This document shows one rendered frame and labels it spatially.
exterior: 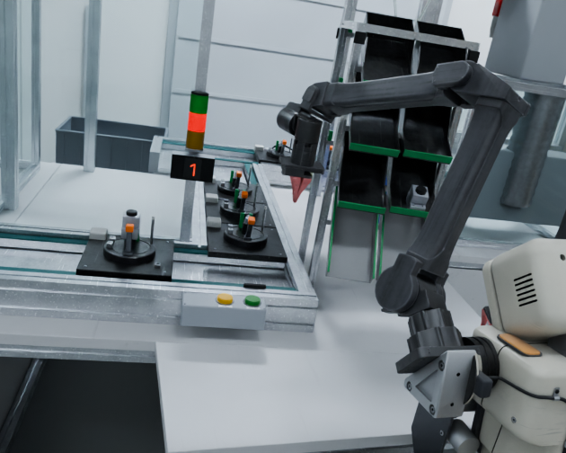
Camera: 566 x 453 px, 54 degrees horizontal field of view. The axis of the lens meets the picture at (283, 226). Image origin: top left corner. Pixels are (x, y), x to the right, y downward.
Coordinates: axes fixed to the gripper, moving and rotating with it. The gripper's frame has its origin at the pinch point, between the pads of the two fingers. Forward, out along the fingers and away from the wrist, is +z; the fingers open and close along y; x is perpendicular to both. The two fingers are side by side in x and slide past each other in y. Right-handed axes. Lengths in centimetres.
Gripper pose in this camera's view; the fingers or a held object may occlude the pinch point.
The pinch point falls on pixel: (295, 199)
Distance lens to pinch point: 135.7
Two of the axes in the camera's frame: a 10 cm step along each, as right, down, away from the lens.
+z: -1.7, 9.1, 3.8
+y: -9.8, -1.0, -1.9
